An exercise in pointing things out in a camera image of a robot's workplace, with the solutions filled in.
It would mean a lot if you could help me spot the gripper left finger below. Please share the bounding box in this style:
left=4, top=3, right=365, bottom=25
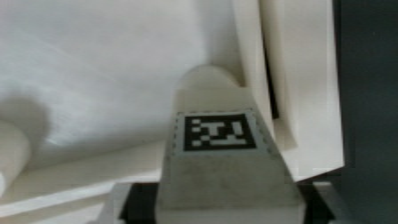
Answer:
left=90, top=182, right=157, bottom=224

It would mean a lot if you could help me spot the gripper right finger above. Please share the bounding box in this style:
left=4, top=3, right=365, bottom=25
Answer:
left=298, top=181, right=354, bottom=224

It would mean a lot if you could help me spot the white table leg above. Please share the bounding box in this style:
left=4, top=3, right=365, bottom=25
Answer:
left=154, top=65, right=305, bottom=224

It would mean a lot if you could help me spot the white square table top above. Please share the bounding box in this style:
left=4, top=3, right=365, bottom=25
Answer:
left=0, top=0, right=344, bottom=224

